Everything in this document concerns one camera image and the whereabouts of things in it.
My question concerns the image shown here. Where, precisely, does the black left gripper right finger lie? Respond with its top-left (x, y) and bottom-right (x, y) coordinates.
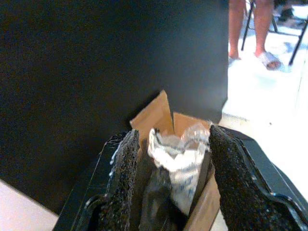
top-left (208, 124), bottom-right (308, 231)

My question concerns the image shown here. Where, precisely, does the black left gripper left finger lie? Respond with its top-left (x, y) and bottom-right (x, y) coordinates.
top-left (52, 129), bottom-right (141, 231)

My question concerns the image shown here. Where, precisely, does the clear white plastic bag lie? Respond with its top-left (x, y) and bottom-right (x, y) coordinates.
top-left (138, 121), bottom-right (213, 231)

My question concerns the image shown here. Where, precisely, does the brown paper bag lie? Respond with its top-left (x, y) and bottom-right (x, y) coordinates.
top-left (129, 90), bottom-right (221, 231)

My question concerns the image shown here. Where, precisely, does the grey slipper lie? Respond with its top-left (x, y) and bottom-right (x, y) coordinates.
top-left (255, 51), bottom-right (282, 71)
top-left (228, 55), bottom-right (242, 67)

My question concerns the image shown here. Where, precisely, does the black cabinet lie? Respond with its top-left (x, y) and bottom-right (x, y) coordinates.
top-left (0, 0), bottom-right (229, 215)

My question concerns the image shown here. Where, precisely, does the black folding chair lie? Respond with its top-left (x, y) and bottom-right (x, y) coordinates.
top-left (241, 0), bottom-right (308, 66)

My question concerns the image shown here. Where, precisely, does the bare leg of person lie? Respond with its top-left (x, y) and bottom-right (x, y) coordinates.
top-left (253, 0), bottom-right (275, 57)
top-left (228, 0), bottom-right (246, 60)

